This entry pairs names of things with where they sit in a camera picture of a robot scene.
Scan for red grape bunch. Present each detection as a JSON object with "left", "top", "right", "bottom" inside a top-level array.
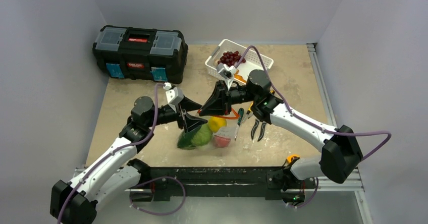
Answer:
[{"left": 217, "top": 51, "right": 242, "bottom": 67}]

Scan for yellow handled screwdriver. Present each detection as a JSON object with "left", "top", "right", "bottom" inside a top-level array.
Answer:
[{"left": 245, "top": 104, "right": 253, "bottom": 119}]

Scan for white plastic basket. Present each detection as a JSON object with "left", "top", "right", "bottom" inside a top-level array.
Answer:
[{"left": 205, "top": 39, "right": 274, "bottom": 84}]

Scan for orange fruit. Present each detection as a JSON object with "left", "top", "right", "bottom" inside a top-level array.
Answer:
[{"left": 234, "top": 70, "right": 247, "bottom": 84}]

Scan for yellow tape measure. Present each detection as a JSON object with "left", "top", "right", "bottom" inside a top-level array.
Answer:
[{"left": 286, "top": 154, "right": 300, "bottom": 164}]

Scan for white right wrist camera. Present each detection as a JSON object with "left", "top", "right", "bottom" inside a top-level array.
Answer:
[{"left": 216, "top": 63, "right": 237, "bottom": 89}]

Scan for dark green cucumber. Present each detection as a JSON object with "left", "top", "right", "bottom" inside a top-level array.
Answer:
[{"left": 177, "top": 126, "right": 201, "bottom": 150}]

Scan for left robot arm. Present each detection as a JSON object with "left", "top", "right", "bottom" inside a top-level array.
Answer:
[{"left": 49, "top": 96, "right": 207, "bottom": 223}]

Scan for black plastic toolbox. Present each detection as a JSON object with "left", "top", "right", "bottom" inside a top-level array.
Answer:
[{"left": 92, "top": 25, "right": 188, "bottom": 84}]

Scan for green handled screwdriver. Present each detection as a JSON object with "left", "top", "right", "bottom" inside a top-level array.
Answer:
[{"left": 234, "top": 108, "right": 244, "bottom": 140}]

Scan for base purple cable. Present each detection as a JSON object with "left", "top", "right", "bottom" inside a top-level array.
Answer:
[{"left": 129, "top": 176, "right": 186, "bottom": 216}]

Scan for clear zip top bag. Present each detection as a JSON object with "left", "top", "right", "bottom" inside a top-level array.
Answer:
[{"left": 177, "top": 108, "right": 244, "bottom": 150}]

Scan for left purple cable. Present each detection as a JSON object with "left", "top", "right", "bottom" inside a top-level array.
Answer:
[{"left": 57, "top": 83, "right": 168, "bottom": 224}]

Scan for pink peach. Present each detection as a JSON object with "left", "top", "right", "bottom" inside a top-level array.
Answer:
[{"left": 213, "top": 135, "right": 231, "bottom": 148}]

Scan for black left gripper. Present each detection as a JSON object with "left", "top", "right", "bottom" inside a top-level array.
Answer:
[{"left": 145, "top": 95, "right": 206, "bottom": 131}]

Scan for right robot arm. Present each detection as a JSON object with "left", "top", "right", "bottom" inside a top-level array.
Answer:
[{"left": 199, "top": 70, "right": 363, "bottom": 187}]

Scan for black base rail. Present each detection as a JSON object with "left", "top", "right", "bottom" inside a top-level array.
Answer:
[{"left": 142, "top": 166, "right": 316, "bottom": 203}]

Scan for green cabbage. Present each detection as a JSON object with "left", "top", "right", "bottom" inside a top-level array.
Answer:
[{"left": 191, "top": 124, "right": 213, "bottom": 146}]

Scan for black pliers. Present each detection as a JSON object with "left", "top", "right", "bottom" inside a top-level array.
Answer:
[{"left": 250, "top": 119, "right": 267, "bottom": 142}]

